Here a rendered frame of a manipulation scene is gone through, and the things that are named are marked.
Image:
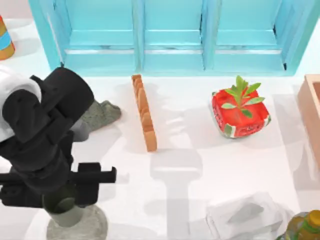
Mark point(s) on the grey green bottle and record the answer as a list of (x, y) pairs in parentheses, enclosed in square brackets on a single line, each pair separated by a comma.
[(75, 220)]

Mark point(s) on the pale grey rounded box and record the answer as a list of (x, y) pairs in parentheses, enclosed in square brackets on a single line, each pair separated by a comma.
[(81, 128)]

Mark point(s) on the grey rock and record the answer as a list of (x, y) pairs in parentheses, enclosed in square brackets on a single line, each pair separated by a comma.
[(106, 113)]

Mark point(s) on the long brown bread loaf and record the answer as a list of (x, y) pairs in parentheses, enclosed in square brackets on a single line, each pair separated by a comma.
[(145, 117)]

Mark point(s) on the white tissue box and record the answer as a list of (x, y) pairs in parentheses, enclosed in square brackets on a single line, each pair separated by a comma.
[(240, 215)]

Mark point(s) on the light blue rack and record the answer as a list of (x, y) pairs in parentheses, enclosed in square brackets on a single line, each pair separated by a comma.
[(172, 57)]

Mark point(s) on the red pot with green plant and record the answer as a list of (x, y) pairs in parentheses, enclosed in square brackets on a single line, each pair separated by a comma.
[(237, 117)]

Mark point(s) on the yellow green bottle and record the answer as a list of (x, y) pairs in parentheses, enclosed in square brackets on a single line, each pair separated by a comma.
[(306, 226)]

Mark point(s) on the salmon-coloured shallow box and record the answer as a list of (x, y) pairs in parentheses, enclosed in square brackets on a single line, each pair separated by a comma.
[(311, 112)]

